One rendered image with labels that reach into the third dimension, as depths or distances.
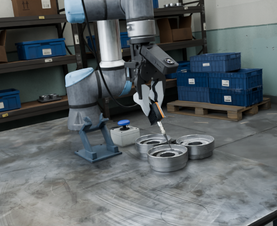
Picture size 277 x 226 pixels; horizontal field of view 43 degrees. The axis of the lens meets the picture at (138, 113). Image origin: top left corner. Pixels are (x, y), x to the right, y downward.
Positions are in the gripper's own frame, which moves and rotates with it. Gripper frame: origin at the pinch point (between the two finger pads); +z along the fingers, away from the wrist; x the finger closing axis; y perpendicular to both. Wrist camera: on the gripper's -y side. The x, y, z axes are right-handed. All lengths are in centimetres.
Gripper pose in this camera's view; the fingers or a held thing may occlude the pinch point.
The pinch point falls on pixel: (153, 110)
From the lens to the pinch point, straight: 98.5
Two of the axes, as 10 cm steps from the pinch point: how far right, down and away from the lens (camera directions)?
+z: 1.0, 9.7, 2.1
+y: -5.5, -1.2, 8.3
